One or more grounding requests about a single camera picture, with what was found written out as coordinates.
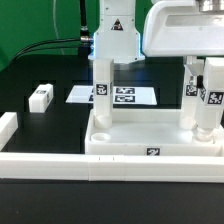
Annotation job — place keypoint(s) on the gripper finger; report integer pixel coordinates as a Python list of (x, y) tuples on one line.
[(194, 68)]

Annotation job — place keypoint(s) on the white desk tabletop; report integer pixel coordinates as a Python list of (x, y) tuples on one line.
[(149, 132)]

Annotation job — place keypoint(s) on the white U-shaped obstacle fence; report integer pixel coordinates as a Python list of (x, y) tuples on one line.
[(103, 167)]

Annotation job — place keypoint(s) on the fiducial marker sheet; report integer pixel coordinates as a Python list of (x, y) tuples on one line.
[(121, 95)]

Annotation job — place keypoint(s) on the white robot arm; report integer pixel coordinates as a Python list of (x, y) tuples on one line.
[(172, 28)]

